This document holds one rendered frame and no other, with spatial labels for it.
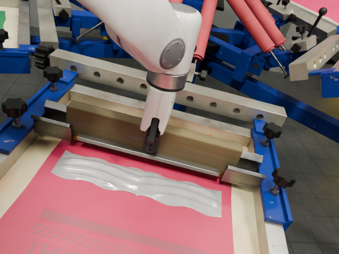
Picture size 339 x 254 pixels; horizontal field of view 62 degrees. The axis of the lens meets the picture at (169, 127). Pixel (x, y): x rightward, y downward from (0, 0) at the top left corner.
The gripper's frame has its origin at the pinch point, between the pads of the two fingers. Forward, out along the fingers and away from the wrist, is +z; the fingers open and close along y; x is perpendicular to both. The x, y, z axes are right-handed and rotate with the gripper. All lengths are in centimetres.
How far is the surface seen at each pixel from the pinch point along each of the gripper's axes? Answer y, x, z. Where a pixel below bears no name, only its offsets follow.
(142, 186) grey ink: 8.9, 0.5, 5.2
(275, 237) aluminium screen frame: 15.1, 26.8, 2.6
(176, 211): 12.4, 8.4, 6.0
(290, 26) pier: -327, 118, 41
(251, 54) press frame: -61, 27, -3
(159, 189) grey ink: 8.4, 4.0, 5.5
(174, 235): 17.6, 8.7, 6.0
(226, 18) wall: -326, 39, 51
